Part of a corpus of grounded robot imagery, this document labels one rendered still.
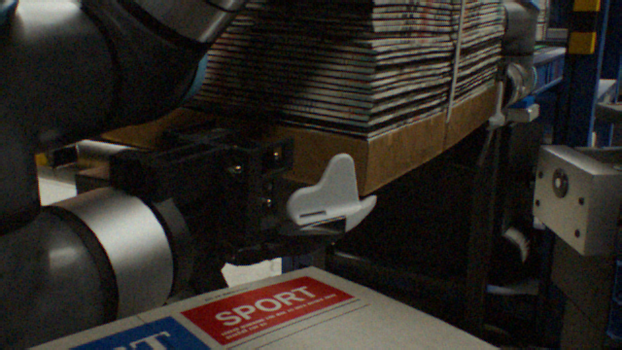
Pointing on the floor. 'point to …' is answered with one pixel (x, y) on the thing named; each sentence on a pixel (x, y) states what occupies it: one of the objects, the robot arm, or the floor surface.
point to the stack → (279, 321)
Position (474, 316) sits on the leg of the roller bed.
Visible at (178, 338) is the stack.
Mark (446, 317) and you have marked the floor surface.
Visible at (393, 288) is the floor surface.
